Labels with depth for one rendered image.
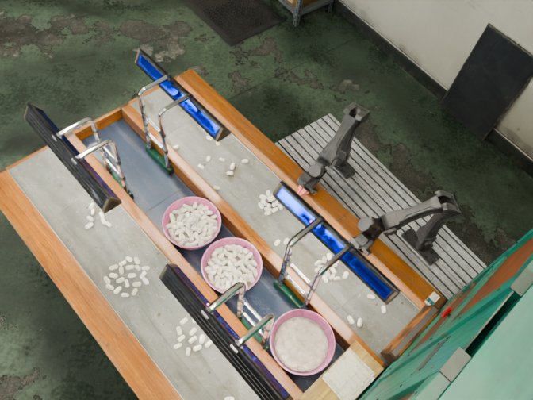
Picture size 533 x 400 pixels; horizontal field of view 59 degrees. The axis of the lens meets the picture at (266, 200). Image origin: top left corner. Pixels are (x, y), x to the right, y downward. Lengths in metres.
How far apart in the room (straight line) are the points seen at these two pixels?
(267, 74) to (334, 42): 0.72
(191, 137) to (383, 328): 1.31
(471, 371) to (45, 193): 1.96
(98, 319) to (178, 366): 0.37
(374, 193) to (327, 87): 1.58
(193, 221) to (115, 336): 0.60
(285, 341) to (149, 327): 0.56
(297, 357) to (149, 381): 0.58
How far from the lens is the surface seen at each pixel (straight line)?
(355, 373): 2.00
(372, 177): 2.56
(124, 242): 2.20
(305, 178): 2.16
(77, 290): 2.12
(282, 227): 2.21
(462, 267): 2.46
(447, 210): 2.02
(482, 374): 1.02
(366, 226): 1.99
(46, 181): 2.46
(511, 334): 1.07
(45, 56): 4.21
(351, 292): 2.14
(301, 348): 2.02
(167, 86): 2.26
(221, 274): 2.10
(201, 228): 2.19
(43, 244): 2.26
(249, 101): 3.69
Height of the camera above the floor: 2.67
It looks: 58 degrees down
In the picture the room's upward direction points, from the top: 9 degrees clockwise
